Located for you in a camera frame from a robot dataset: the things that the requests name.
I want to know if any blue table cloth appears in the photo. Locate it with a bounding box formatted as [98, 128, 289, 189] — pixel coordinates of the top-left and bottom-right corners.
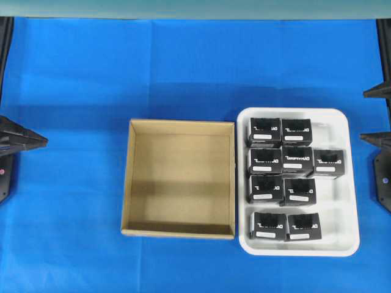
[1, 18, 390, 292]

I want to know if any black product box bottom left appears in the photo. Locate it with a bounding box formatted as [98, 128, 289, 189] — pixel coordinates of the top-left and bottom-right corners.
[249, 212, 287, 241]

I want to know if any white plastic tray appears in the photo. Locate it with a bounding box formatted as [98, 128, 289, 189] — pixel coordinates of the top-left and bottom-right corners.
[236, 107, 360, 256]

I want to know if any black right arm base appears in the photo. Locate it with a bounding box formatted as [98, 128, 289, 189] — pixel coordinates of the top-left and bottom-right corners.
[374, 151, 390, 212]

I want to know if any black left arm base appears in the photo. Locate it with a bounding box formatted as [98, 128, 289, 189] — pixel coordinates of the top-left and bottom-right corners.
[0, 154, 14, 203]

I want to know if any black product box top left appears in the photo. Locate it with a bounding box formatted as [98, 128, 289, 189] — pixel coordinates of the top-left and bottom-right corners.
[247, 117, 282, 148]

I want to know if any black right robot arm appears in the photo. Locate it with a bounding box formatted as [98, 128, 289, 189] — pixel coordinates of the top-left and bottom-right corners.
[360, 80, 390, 153]

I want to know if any black left frame post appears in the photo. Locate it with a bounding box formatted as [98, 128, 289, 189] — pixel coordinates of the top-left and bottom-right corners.
[0, 16, 15, 90]

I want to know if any black frame post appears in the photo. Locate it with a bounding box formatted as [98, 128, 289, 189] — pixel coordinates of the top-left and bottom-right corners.
[0, 16, 15, 90]
[376, 18, 391, 81]

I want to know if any black product box middle left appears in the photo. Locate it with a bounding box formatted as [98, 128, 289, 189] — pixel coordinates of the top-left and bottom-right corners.
[247, 148, 282, 175]

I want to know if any black product box lower left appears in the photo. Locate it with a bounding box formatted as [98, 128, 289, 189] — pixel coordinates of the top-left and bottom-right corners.
[248, 175, 284, 203]

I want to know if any black product box middle centre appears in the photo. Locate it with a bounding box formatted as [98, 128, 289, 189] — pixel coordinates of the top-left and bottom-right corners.
[281, 146, 314, 177]

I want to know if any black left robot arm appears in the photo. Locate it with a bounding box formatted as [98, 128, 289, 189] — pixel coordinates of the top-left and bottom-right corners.
[1, 116, 48, 156]

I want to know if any open brown cardboard box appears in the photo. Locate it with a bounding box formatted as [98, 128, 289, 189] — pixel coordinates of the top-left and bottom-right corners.
[120, 119, 236, 240]

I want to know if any black small product box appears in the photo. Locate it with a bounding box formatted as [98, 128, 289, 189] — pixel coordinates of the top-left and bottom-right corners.
[309, 148, 345, 179]

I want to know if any black right frame post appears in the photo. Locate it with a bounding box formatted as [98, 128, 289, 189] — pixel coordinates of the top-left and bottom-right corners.
[376, 18, 391, 81]

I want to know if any black product box bottom right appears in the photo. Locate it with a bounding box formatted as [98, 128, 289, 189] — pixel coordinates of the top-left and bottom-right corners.
[287, 213, 322, 241]

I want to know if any black product box lower centre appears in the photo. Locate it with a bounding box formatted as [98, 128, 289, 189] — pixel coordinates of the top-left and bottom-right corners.
[280, 178, 317, 206]

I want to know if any black product box top middle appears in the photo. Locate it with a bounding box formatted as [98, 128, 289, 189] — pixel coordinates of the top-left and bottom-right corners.
[281, 119, 313, 147]

